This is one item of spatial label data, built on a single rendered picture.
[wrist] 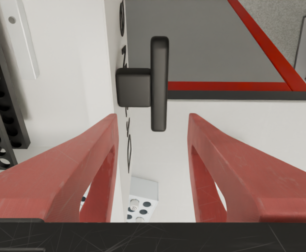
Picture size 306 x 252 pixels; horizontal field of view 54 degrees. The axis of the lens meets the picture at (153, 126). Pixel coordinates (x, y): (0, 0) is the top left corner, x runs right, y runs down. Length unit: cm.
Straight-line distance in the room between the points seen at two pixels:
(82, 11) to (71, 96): 15
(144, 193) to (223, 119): 16
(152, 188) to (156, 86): 29
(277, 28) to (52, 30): 102
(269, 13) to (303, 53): 21
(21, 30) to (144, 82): 12
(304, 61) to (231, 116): 91
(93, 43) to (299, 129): 34
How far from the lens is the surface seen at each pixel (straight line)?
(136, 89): 21
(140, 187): 47
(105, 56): 18
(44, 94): 32
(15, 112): 30
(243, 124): 43
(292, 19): 124
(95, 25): 18
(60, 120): 33
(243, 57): 57
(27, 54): 29
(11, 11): 28
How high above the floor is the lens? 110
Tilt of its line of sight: 54 degrees down
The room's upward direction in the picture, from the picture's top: 179 degrees counter-clockwise
